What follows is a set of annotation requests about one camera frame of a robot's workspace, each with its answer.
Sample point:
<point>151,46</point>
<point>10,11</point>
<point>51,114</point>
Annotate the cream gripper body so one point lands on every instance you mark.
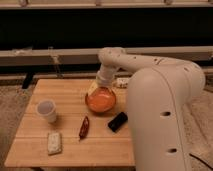
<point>93,87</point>

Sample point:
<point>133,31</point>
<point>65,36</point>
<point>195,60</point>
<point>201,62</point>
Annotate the dried red pepper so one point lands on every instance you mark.
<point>84,128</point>

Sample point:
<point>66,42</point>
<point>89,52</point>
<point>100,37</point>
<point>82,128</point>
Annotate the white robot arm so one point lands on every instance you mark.
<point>156,93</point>

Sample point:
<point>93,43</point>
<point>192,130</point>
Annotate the orange bowl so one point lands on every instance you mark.
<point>100,100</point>

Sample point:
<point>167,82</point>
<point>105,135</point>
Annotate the small white packet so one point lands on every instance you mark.
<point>122,82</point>

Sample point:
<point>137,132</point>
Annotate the black rectangular object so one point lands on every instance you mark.
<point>116,123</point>

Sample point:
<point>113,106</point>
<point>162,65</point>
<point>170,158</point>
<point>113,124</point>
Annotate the white plastic cup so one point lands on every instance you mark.
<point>47,109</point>

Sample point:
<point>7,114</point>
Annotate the wooden table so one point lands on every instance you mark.
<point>100,148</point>

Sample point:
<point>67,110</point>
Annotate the white sponge block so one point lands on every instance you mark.
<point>54,143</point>

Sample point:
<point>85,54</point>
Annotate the white wall rail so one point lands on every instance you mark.
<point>31,57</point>

